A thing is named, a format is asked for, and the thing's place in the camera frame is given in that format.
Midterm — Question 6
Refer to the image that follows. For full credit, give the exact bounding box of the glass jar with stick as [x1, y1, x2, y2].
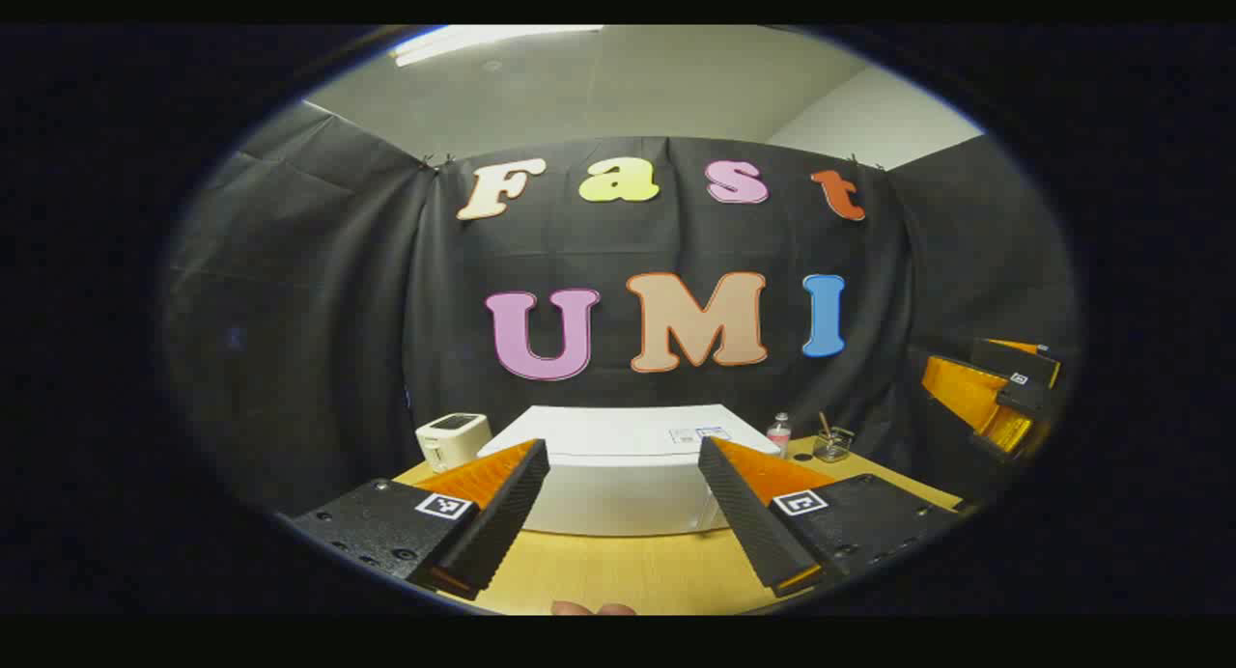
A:
[813, 412, 856, 463]

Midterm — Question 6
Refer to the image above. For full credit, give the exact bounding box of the ceiling light panel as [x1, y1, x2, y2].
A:
[391, 26, 604, 68]

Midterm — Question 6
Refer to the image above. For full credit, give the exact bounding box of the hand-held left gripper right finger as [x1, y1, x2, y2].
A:
[697, 436, 964, 598]

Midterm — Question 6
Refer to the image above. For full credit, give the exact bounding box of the white microwave oven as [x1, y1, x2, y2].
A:
[478, 404, 781, 537]

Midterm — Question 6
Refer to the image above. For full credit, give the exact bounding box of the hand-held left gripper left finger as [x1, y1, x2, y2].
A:
[290, 439, 551, 601]

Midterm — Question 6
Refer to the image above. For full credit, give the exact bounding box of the white toaster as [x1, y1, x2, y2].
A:
[415, 413, 492, 473]

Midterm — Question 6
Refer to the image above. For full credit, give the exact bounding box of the black backdrop cloth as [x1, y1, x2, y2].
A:
[164, 101, 1081, 515]

